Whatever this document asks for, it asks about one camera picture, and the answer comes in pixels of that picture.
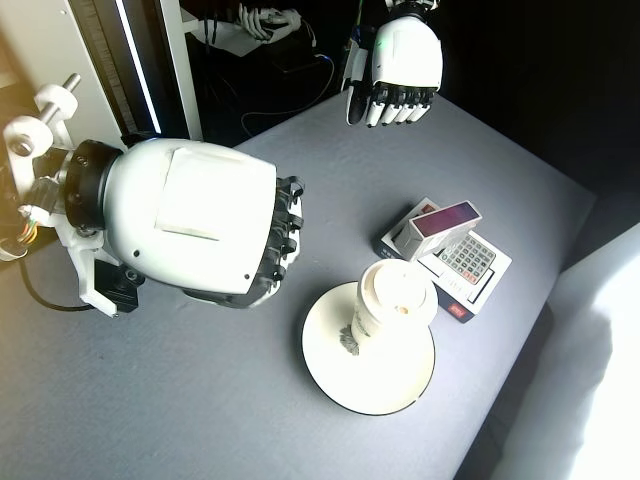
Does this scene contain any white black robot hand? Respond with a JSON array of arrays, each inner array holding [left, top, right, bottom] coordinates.
[[341, 16, 445, 130], [101, 137, 307, 310]]

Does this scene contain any maroon-topped small box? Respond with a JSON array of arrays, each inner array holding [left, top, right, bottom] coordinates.
[[393, 200, 484, 264]]

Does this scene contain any white paper cup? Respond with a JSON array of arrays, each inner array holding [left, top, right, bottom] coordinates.
[[349, 258, 440, 355]]

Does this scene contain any spare white robot hand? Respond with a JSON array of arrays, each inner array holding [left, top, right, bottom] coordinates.
[[237, 2, 304, 42]]

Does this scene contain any calculator box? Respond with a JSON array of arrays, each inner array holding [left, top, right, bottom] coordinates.
[[373, 196, 514, 325]]

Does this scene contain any white plate with leaf print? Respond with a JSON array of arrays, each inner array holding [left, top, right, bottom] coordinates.
[[301, 280, 436, 416]]

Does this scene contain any white sheet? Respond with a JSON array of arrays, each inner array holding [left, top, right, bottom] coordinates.
[[182, 19, 266, 59]]

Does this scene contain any grey table cloth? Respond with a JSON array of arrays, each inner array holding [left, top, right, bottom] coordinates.
[[0, 82, 640, 480]]

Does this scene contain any white cabinet with light strip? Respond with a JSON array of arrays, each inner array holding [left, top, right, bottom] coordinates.
[[0, 0, 204, 149]]

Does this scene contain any black cable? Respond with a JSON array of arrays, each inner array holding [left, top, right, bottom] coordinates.
[[241, 53, 336, 139]]

